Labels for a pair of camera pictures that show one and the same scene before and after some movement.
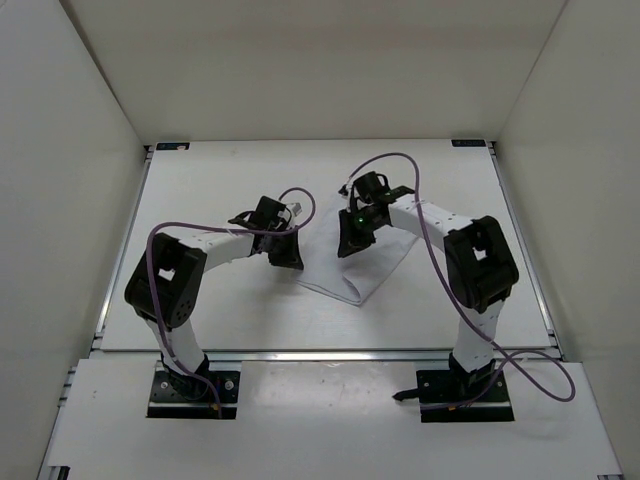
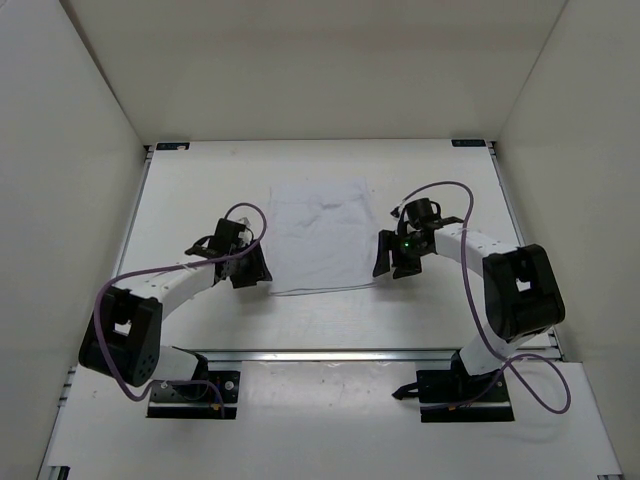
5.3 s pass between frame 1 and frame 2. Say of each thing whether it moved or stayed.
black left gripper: moved
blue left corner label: stayed
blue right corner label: stayed
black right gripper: moved
